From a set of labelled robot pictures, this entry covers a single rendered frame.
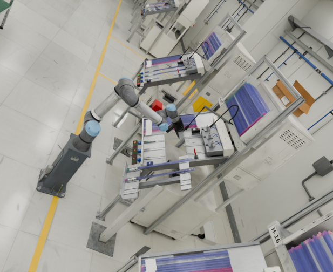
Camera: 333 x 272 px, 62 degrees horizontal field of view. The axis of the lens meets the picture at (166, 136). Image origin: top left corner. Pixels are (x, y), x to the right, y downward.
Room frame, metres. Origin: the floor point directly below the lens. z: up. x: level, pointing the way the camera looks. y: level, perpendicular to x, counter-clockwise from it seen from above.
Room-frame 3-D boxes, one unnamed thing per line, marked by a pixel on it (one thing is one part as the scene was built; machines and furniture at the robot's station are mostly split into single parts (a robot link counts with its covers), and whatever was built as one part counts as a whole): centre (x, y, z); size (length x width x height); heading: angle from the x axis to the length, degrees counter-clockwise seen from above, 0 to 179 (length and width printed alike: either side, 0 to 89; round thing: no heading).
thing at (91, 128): (1.76, 0.46, 0.72); 0.13 x 0.12 x 0.14; 34
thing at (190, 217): (2.46, -0.43, 0.31); 0.70 x 0.65 x 0.62; 27
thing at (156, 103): (2.89, 0.31, 0.39); 0.24 x 0.24 x 0.78; 27
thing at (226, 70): (3.76, 0.21, 0.95); 1.35 x 0.82 x 1.90; 117
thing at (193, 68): (3.66, 0.38, 0.66); 1.01 x 0.73 x 1.31; 117
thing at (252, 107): (2.35, -0.35, 1.52); 0.51 x 0.13 x 0.27; 27
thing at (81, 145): (1.75, 0.45, 0.60); 0.15 x 0.15 x 0.10
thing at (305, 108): (2.59, -0.57, 1.82); 0.68 x 0.30 x 0.20; 27
